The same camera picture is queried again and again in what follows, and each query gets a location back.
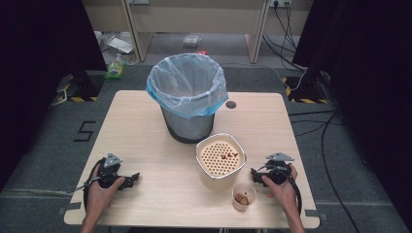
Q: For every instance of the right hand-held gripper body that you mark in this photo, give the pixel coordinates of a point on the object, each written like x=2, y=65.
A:
x=278, y=171

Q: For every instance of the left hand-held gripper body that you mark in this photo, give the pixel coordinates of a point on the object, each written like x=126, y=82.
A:
x=108, y=174

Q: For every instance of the person's right hand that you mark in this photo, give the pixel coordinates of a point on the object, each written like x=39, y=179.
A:
x=286, y=194

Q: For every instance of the person's left hand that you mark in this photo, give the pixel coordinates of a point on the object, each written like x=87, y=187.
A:
x=98, y=197

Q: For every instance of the brown scraps in cup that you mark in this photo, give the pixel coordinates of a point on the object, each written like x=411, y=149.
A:
x=242, y=199

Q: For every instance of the brown food scraps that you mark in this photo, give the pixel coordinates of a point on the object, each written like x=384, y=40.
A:
x=229, y=155

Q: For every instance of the small clear plastic cup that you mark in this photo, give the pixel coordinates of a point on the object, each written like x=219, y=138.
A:
x=238, y=207

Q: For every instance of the beige container with strainer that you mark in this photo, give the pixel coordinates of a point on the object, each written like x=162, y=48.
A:
x=217, y=181

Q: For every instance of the dark round table grommet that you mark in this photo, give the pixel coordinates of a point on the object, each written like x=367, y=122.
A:
x=231, y=104

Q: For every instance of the grey trash bin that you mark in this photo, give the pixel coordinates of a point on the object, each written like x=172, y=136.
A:
x=189, y=127

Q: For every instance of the black stand base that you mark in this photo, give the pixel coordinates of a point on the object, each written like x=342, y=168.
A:
x=85, y=84
x=306, y=90

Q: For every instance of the blue plastic bin liner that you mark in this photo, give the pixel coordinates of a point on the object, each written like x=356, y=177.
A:
x=181, y=97

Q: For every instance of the green packet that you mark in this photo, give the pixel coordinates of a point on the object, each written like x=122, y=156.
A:
x=115, y=69

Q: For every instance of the dark curtain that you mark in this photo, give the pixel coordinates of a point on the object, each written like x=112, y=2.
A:
x=372, y=97
x=39, y=81

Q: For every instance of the white paper sheet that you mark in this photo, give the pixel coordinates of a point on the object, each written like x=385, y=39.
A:
x=120, y=44

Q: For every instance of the small red item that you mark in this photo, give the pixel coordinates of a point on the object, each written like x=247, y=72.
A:
x=201, y=52

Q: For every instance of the clear plastic packet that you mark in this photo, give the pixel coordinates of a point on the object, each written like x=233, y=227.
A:
x=191, y=41

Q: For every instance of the white wall socket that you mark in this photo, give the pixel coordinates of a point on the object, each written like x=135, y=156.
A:
x=280, y=2

